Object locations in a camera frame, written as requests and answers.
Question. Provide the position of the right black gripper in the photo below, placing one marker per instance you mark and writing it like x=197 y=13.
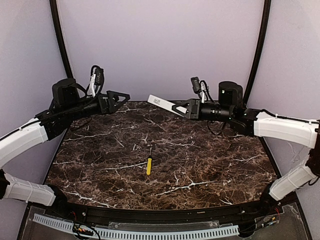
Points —
x=194 y=109

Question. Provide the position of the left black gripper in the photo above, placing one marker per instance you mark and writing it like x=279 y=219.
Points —
x=104 y=104

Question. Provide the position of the white remote control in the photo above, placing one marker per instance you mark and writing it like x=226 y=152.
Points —
x=161 y=103

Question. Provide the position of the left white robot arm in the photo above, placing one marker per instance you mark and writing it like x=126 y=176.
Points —
x=70 y=102

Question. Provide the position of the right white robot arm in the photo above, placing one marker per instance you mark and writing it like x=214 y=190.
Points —
x=230 y=109

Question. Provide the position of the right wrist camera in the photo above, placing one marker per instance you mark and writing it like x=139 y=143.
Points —
x=201 y=88

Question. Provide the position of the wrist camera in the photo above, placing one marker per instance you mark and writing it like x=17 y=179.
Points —
x=201 y=88
x=96 y=78

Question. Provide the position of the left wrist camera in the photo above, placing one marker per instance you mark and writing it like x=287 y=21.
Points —
x=96 y=78

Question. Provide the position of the yellow handled screwdriver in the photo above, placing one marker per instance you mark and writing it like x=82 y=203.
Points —
x=149 y=162

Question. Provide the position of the left black frame post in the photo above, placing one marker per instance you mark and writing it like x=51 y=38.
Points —
x=60 y=39

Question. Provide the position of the black frame post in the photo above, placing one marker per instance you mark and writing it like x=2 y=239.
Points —
x=60 y=39
x=258 y=50

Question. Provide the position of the white slotted cable duct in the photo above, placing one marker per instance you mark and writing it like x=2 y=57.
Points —
x=128 y=231

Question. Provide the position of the black front table rail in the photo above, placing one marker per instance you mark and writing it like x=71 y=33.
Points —
x=239 y=213

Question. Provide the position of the right black frame post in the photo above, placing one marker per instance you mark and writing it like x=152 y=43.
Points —
x=258 y=50

